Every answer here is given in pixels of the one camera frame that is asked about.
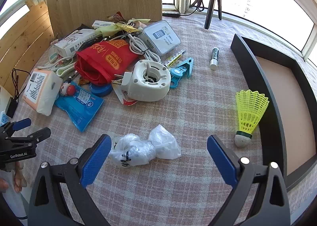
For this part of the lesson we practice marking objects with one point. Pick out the blue round clip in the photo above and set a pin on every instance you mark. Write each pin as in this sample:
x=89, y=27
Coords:
x=182, y=69

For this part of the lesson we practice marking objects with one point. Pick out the white dotted packet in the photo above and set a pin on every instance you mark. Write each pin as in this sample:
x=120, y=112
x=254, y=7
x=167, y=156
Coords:
x=101, y=24

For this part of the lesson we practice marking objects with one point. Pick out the white usb plug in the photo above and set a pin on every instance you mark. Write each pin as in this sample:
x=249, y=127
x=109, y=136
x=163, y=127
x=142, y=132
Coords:
x=133, y=23

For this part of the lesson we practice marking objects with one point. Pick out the wooden slat panel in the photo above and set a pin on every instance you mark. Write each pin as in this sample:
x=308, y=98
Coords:
x=22, y=43

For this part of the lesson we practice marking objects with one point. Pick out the black storage tray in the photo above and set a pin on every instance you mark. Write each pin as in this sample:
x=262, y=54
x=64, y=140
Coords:
x=292, y=97

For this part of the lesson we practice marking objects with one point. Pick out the patterned white lighter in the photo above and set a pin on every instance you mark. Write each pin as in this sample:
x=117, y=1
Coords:
x=174, y=57

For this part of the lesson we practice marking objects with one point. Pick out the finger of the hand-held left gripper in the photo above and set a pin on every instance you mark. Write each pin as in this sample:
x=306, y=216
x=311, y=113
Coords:
x=21, y=124
x=37, y=135

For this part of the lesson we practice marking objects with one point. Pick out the person's left hand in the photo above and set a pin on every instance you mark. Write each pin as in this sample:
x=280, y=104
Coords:
x=19, y=179

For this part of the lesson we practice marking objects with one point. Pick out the white power strip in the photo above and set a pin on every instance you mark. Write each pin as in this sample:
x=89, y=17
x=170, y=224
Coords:
x=3, y=118

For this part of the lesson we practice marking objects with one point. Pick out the white tissue pack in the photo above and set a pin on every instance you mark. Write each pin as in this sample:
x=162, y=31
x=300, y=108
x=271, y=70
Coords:
x=40, y=90

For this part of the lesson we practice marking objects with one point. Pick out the plaid cloth covered desktop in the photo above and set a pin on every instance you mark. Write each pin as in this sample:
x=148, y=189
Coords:
x=173, y=117

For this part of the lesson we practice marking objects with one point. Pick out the yellow sachet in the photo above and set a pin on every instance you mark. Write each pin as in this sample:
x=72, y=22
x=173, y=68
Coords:
x=123, y=26

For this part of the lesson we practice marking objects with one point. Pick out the black power hub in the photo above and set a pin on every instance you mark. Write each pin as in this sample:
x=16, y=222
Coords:
x=171, y=14

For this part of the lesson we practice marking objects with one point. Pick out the red white cartoon figure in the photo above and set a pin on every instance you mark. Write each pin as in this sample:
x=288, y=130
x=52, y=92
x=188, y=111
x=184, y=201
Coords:
x=67, y=89

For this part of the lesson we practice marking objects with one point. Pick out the coffee creamer sachet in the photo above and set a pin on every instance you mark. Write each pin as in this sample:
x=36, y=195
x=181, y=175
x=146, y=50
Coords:
x=127, y=101

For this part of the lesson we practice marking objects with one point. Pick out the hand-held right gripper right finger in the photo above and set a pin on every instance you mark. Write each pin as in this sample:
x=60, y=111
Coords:
x=221, y=160

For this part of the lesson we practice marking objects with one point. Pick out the blue wet wipe packet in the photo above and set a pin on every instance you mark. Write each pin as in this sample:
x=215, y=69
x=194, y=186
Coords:
x=79, y=107

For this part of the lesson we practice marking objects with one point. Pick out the black pouch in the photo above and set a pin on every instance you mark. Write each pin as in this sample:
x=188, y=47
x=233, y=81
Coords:
x=81, y=27

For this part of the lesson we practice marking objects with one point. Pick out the white floral print box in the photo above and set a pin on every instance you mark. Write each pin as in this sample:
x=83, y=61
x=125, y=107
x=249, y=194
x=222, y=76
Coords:
x=74, y=41

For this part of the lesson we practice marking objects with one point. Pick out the blue tape roll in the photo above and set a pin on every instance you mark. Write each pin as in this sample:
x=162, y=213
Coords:
x=100, y=90

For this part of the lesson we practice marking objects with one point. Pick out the white green marker tube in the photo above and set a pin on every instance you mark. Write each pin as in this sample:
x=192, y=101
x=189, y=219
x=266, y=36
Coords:
x=214, y=57

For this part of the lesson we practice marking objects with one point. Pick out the brown snack packet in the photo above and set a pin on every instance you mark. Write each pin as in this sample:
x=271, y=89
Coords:
x=117, y=16

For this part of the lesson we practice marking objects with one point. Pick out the red fabric bag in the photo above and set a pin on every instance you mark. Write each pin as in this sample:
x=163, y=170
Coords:
x=104, y=60

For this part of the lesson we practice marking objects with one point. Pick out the yellow plastic shuttlecock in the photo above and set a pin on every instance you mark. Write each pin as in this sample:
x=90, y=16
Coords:
x=250, y=109

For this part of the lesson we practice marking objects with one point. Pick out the clear plastic manual box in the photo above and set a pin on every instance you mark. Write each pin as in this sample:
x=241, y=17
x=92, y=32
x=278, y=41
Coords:
x=161, y=36

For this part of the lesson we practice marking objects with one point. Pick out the white plug-in heater device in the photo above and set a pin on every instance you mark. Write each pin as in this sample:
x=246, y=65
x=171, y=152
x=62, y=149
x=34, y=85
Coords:
x=138, y=90

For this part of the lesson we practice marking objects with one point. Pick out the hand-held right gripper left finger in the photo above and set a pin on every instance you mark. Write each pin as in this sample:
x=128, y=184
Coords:
x=96, y=160

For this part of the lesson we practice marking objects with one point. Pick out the white plastic bag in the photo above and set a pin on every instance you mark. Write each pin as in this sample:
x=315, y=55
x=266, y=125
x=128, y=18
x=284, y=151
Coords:
x=141, y=149

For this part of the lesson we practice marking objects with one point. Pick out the pink soft roll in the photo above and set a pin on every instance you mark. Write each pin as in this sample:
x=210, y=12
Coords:
x=141, y=24

